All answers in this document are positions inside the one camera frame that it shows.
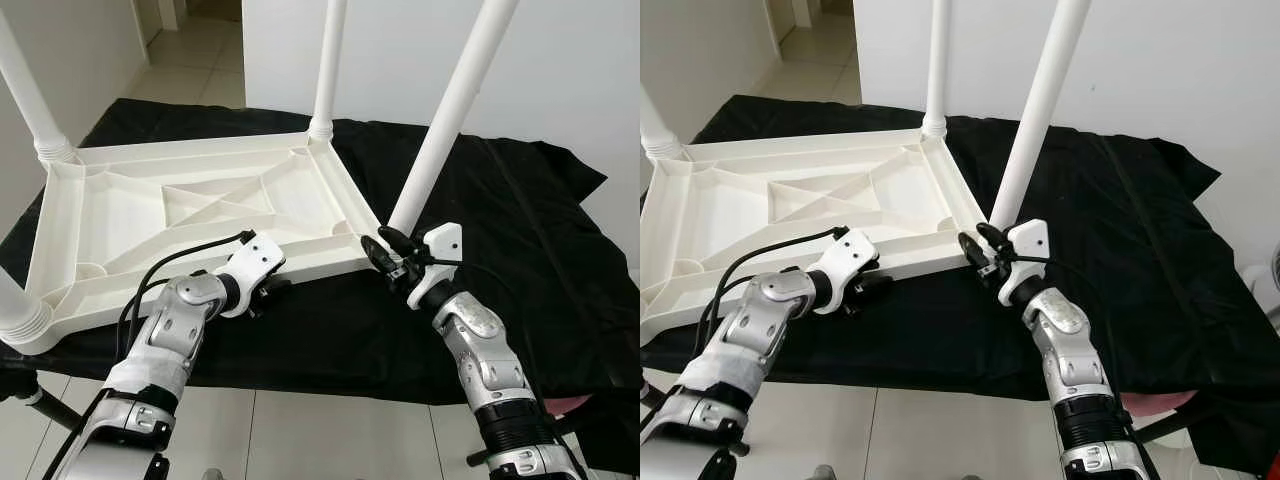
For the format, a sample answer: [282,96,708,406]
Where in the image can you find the white plastic table top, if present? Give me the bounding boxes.
[0,130,386,356]
[640,128,991,351]

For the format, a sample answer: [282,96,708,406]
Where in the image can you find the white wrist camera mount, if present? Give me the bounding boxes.
[998,218,1051,306]
[215,230,288,319]
[405,222,464,309]
[808,228,881,313]

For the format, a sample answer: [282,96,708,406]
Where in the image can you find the black cloth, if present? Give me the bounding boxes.
[0,97,641,471]
[640,95,1280,471]

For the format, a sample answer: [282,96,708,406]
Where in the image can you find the white plastic table leg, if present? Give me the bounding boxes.
[0,10,77,167]
[920,0,952,139]
[988,0,1093,229]
[640,95,685,162]
[388,0,521,233]
[308,0,348,141]
[0,268,54,347]

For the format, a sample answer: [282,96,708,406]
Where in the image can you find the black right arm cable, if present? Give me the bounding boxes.
[412,258,546,401]
[1003,255,1131,401]

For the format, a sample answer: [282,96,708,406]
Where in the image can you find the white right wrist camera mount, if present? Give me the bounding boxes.
[405,222,464,309]
[998,218,1051,306]

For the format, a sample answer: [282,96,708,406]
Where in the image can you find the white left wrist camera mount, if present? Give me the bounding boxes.
[808,228,881,313]
[215,230,288,319]

